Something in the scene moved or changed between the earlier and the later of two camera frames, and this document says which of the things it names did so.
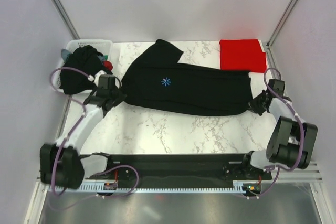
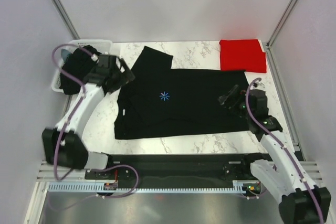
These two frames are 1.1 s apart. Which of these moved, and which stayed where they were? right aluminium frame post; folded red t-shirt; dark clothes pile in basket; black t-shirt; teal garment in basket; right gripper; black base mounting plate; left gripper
Moved: black t-shirt; left gripper; right gripper
Stayed: right aluminium frame post; teal garment in basket; folded red t-shirt; dark clothes pile in basket; black base mounting plate
